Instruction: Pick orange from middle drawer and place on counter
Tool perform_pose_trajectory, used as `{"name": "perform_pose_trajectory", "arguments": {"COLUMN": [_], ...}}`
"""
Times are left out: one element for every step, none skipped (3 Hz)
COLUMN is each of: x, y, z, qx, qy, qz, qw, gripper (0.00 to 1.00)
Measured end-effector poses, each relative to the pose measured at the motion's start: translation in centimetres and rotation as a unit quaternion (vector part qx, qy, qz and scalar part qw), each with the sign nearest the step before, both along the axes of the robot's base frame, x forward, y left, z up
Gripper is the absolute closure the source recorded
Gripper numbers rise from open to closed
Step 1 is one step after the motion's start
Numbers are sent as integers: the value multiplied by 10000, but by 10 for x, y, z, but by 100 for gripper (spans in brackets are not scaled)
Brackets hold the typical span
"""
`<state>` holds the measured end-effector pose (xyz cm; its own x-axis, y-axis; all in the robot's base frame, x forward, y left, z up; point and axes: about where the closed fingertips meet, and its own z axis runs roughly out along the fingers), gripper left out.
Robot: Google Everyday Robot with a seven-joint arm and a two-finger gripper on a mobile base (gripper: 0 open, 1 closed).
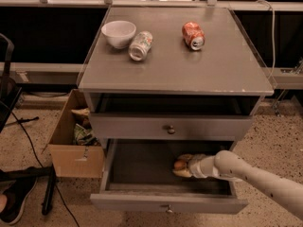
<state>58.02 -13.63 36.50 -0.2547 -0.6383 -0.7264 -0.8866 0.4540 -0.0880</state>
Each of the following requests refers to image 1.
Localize orange fruit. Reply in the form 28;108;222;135
174;160;187;170

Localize closed grey top drawer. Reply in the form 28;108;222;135
89;113;253;141

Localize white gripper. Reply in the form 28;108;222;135
172;154;219;178

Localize black sneaker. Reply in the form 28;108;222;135
0;177;37;225

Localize white hanging cable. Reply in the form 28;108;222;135
255;0;276;80

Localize white ceramic bowl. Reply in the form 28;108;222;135
101;21;136;49

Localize white green soda can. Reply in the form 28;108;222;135
129;31;153;61

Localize black floor cable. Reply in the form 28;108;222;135
0;101;81;227

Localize grey drawer cabinet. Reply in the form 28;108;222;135
77;6;275;216

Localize orange soda can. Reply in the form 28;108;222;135
182;22;205;51

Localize open grey middle drawer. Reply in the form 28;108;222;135
91;139;248;214

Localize brown cardboard box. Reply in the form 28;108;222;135
47;90;104;178

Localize green snack bag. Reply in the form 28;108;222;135
73;124;96;146

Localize round metal drawer knob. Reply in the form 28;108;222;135
163;125;175;134

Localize lower metal drawer knob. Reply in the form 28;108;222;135
161;204;173;214

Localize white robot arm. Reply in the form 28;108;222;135
172;150;303;219

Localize black stand base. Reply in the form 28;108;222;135
0;166;56;216

